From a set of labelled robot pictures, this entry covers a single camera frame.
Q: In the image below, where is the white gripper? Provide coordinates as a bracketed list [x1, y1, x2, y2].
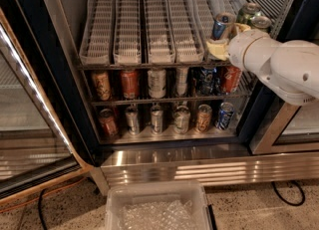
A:
[206, 23, 281, 75]

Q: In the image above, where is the black cable left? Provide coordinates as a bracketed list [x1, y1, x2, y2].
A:
[37, 187, 51, 230]

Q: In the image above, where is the green can rear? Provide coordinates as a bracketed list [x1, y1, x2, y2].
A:
[236, 2, 261, 25]

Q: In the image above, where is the blue silver redbull can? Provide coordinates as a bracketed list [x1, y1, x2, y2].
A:
[211, 12, 236, 40]

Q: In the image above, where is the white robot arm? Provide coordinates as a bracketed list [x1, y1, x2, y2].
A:
[206, 24, 319, 106]

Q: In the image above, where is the green can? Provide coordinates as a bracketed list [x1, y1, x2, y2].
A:
[236, 2, 261, 25]
[250, 16, 271, 33]

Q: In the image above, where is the clear plastic bin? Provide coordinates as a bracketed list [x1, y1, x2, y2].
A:
[105, 180, 213, 230]

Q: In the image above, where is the slim white can middle shelf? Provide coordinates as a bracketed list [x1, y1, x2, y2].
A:
[175, 67, 188, 96]

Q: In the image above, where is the blue can bottom shelf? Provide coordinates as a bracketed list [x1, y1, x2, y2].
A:
[215, 102, 234, 130]

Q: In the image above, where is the red can shelf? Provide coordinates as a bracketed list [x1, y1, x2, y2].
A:
[219, 66, 242, 94]
[99, 109, 119, 136]

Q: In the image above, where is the orange extension cable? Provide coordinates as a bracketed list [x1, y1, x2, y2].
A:
[0, 176, 88, 214]

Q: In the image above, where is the dark blue can middle shelf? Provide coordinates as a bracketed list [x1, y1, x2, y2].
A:
[194, 67, 217, 96]

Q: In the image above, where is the red can middle shelf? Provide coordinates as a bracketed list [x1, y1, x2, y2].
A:
[219, 66, 242, 94]

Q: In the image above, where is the open glass fridge door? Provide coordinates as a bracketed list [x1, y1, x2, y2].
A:
[0, 9, 93, 204]

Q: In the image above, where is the red can bottom shelf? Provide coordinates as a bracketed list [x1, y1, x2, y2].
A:
[99, 109, 119, 136]

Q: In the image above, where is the green can front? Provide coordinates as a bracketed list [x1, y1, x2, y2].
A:
[250, 16, 271, 33]

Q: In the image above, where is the orange can middle shelf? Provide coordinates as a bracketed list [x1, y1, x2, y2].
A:
[121, 70, 139, 99]

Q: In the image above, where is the stainless steel fridge cabinet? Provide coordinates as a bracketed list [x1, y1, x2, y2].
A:
[0, 0, 318, 192]

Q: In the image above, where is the right glass fridge door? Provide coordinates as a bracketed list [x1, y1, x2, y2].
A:
[249, 100, 319, 155]

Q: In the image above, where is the tan can middle shelf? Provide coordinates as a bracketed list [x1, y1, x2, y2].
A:
[92, 71, 111, 101]

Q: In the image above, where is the black power cable right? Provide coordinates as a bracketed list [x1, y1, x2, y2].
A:
[270, 179, 307, 208]

